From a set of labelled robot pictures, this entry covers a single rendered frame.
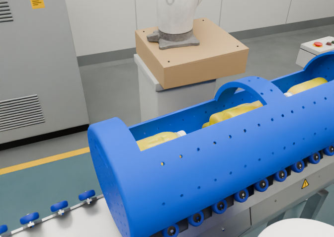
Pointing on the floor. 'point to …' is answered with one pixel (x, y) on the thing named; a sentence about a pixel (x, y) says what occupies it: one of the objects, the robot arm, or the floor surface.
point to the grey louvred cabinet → (38, 68)
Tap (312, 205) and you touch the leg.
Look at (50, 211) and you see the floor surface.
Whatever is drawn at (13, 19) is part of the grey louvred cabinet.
